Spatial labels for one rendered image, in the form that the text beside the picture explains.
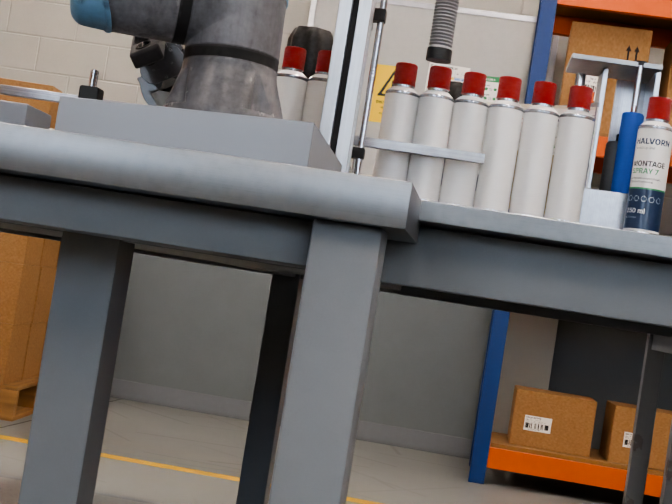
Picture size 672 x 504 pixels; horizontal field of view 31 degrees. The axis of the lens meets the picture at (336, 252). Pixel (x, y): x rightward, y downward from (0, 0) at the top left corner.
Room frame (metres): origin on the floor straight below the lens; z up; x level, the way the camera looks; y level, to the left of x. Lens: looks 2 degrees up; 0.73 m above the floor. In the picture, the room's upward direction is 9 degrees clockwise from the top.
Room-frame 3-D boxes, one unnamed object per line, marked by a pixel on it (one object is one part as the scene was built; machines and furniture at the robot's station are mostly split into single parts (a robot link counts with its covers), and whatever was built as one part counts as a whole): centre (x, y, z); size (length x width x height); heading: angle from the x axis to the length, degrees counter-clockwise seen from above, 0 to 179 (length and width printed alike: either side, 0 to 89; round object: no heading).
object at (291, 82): (1.81, 0.11, 0.98); 0.05 x 0.05 x 0.20
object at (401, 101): (1.80, -0.06, 0.98); 0.05 x 0.05 x 0.20
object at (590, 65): (1.86, -0.38, 1.14); 0.14 x 0.11 x 0.01; 84
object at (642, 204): (1.75, -0.43, 0.98); 0.05 x 0.05 x 0.20
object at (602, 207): (1.85, -0.38, 1.01); 0.14 x 0.13 x 0.26; 84
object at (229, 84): (1.46, 0.16, 0.95); 0.15 x 0.15 x 0.10
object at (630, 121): (1.80, -0.41, 0.98); 0.03 x 0.03 x 0.17
